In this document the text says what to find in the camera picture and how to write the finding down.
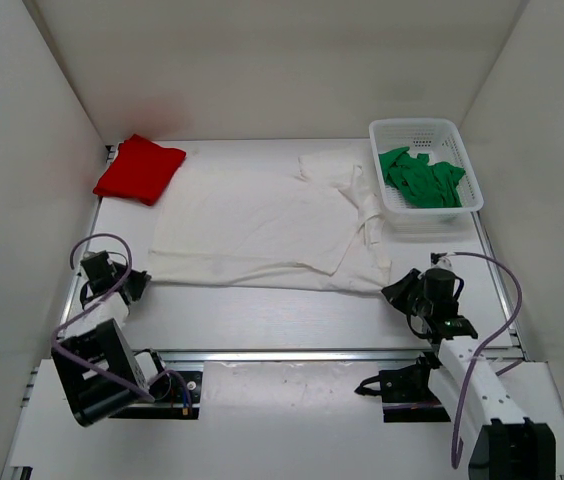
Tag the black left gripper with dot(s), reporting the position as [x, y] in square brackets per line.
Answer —
[140, 280]

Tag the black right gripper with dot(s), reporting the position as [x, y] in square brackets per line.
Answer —
[396, 294]

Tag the red t shirt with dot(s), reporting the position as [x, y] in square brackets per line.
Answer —
[141, 171]

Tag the white t shirt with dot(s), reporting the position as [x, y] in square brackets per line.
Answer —
[319, 228]

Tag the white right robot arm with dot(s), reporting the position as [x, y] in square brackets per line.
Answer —
[500, 438]

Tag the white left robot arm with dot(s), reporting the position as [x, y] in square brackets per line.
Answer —
[98, 370]

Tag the green t shirt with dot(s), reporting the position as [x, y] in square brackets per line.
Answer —
[421, 183]

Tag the white plastic basket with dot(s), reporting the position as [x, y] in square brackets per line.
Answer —
[441, 140]

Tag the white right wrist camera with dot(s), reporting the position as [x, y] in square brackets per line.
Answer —
[441, 261]

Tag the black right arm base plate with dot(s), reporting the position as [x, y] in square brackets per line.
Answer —
[406, 397]

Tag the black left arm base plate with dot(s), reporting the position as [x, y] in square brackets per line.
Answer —
[172, 400]

